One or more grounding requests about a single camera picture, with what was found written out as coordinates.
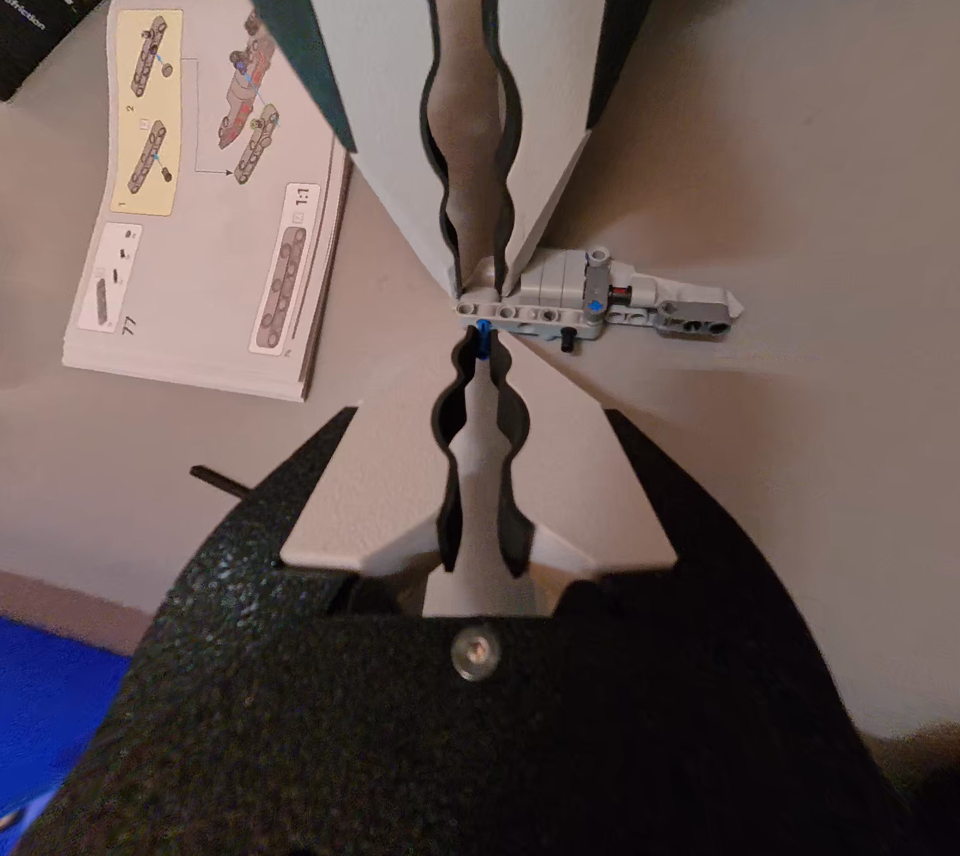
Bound open instruction booklet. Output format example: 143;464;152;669
61;0;355;404

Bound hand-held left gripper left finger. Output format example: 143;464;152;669
281;327;483;575

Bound blue storage bin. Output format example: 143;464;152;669
0;614;135;856

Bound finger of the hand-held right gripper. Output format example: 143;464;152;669
294;0;462;296
480;0;621;296

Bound grey toy brick assembly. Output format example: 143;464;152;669
455;244;746;356

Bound black toy axle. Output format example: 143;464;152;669
189;464;250;498

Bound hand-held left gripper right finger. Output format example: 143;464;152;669
486;337;678;581

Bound beige desk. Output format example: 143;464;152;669
0;0;960;748

